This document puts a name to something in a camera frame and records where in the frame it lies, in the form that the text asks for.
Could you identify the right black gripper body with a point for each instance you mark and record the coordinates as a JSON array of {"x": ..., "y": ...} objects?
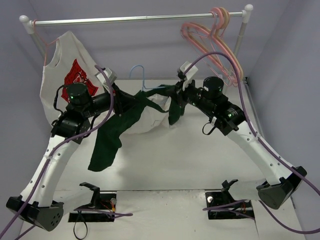
[{"x": 183, "y": 91}]

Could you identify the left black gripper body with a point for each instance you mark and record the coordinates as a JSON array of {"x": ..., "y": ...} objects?
[{"x": 119, "y": 100}]

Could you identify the light blue hanger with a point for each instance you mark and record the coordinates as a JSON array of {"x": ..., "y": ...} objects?
[{"x": 143, "y": 86}]

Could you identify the green and white t shirt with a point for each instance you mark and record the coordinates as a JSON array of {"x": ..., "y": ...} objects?
[{"x": 152, "y": 108}]

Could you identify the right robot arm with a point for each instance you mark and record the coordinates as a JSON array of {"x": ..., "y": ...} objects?
[{"x": 281, "y": 178}]

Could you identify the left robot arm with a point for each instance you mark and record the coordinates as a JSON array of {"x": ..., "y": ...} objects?
[{"x": 37, "y": 204}]

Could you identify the white red print t shirt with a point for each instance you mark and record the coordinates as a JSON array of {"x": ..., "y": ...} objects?
[{"x": 71, "y": 63}]

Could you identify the pink plastic hanger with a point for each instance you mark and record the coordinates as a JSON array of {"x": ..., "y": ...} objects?
[{"x": 220, "y": 50}]

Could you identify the metal clothes rack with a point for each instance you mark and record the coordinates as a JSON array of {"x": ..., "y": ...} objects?
[{"x": 29, "y": 25}]

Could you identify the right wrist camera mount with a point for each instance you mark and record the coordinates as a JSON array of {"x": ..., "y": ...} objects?
[{"x": 186, "y": 73}]

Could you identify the pink wire hanger left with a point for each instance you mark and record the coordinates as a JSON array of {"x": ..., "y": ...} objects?
[{"x": 46, "y": 45}]

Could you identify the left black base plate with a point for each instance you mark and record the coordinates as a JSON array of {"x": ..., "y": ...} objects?
[{"x": 99, "y": 201}]

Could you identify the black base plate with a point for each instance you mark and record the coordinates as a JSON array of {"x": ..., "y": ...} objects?
[
  {"x": 99, "y": 201},
  {"x": 226, "y": 207}
]

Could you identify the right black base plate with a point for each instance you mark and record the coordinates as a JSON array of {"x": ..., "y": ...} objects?
[{"x": 226, "y": 207}]

